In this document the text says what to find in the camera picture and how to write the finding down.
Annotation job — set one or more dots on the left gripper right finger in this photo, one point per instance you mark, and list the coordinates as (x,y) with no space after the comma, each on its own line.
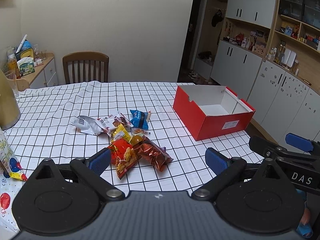
(216,161)

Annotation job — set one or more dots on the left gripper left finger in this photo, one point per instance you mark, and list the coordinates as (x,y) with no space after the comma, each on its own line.
(100,161)

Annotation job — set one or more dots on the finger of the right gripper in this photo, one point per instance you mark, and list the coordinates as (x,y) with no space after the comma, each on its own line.
(298,142)

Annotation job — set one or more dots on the red snack bag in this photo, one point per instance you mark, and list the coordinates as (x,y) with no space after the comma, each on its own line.
(123,156)

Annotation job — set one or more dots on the yellow snack packet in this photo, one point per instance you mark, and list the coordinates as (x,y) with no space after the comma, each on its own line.
(121,133)

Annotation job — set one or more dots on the silver white snack bag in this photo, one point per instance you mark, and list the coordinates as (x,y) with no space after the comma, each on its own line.
(87,125)

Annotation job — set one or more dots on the white chocolate cake packet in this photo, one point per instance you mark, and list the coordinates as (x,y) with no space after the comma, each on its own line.
(110,122)

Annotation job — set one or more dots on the brown foil snack bag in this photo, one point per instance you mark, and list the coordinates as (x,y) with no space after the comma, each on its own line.
(152,153)

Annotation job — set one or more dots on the blue cookie packet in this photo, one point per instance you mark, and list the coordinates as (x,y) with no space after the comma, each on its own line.
(139,119)

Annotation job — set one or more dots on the red cardboard box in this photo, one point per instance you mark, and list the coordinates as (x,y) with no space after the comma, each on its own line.
(211,111)

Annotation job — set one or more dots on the balloon print bag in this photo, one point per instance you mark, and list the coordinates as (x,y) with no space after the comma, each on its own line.
(12,180)

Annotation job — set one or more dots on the wooden chair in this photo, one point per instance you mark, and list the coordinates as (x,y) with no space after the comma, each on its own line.
(85,66)

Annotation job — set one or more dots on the gold thermos jug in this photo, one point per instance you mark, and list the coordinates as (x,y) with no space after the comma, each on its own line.
(9,110)

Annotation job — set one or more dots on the wooden white sideboard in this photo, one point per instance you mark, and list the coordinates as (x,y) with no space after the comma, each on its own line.
(44,76)

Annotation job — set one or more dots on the tissue box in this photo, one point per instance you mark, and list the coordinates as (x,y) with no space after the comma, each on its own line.
(26,66)

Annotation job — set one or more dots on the yellow blue lunch bag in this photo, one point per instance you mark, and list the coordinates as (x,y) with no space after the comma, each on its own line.
(25,51)

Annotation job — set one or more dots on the white wall cabinets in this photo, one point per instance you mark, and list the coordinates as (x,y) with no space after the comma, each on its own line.
(267,51)

